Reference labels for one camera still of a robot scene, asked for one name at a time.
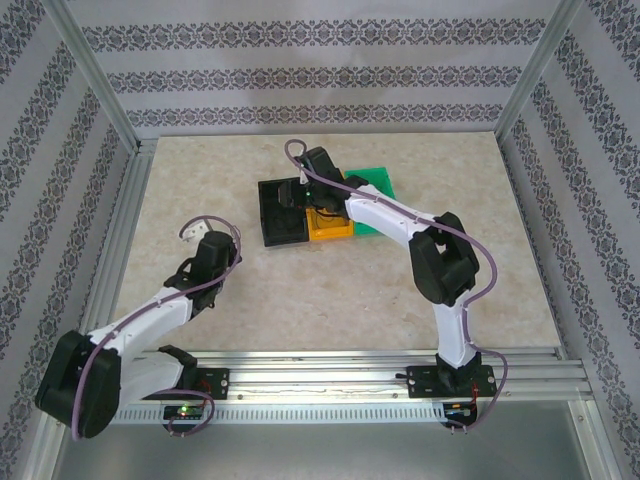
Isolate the black plastic bin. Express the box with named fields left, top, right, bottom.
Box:
left=257, top=177, right=311, bottom=249

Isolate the green plastic bin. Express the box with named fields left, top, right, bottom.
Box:
left=343, top=165, right=397, bottom=238

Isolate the yellow plastic bin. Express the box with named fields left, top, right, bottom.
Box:
left=304, top=168, right=356, bottom=243

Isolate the left controller board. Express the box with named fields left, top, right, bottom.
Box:
left=163, top=404, right=206, bottom=420

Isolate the grey metal panel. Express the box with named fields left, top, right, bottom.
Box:
left=52, top=422, right=589, bottom=480

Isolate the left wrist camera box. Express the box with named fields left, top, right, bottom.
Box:
left=179, top=218, right=212, bottom=245

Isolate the aluminium side rail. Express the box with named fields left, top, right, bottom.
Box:
left=72, top=139, right=159, bottom=364

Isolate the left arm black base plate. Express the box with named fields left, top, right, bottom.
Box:
left=172, top=368, right=231, bottom=402

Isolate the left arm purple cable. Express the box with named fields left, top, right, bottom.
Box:
left=72, top=214, right=245, bottom=442

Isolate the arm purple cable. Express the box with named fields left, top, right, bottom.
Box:
left=72, top=214, right=245, bottom=442
left=283, top=139, right=510, bottom=435

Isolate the aluminium base rail beam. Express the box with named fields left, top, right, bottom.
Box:
left=47, top=349, right=594, bottom=407

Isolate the perforated metal cable duct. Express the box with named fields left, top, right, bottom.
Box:
left=109, top=403, right=446, bottom=425

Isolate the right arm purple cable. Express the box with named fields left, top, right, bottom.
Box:
left=283, top=139, right=510, bottom=435

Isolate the left aluminium corner post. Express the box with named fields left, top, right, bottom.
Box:
left=39, top=0, right=146, bottom=154

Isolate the aluminium corner post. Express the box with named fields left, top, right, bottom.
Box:
left=492, top=0, right=584, bottom=146
left=39, top=0, right=146, bottom=154

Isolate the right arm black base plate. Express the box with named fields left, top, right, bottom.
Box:
left=407, top=364, right=499, bottom=400

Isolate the right aluminium corner post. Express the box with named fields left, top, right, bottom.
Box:
left=492, top=0, right=584, bottom=146

